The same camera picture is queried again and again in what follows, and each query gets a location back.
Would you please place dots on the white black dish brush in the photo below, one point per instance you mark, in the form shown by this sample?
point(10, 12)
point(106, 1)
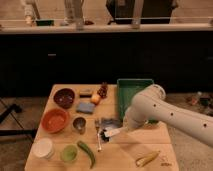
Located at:
point(105, 134)

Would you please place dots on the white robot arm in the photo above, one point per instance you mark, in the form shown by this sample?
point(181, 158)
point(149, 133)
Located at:
point(150, 104)

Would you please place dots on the dark purple bowl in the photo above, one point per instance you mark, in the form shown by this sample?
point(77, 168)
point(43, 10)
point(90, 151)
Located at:
point(64, 98)

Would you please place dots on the orange bowl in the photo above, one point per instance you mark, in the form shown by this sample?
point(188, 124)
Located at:
point(55, 120)

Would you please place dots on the light green small bowl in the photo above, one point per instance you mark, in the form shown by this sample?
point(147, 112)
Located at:
point(69, 154)

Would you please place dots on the yellow orange fruit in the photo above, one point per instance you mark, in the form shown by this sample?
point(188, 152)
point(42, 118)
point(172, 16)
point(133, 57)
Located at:
point(95, 98)

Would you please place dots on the green plastic tray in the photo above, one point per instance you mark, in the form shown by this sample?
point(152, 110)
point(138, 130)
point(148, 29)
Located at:
point(126, 89)

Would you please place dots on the brown black block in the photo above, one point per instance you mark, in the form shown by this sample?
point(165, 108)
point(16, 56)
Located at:
point(85, 93)

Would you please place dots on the blue sponge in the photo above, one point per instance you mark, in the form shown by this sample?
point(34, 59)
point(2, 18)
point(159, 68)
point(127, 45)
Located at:
point(84, 107)

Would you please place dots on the grey blue cloth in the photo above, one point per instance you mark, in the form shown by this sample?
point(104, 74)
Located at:
point(107, 124)

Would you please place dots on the metal fork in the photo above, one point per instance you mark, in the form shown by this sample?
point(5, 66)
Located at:
point(97, 126)

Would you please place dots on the small metal cup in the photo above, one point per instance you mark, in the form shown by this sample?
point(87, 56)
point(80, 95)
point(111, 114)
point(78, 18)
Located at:
point(79, 124)

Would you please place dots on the green chili pepper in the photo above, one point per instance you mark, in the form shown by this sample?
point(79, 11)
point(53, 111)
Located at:
point(83, 146)

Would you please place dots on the white round container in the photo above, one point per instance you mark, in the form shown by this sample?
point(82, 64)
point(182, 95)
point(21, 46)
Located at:
point(43, 148)

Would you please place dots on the green box on counter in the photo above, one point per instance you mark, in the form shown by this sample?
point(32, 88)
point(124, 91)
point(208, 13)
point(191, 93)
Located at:
point(45, 22)

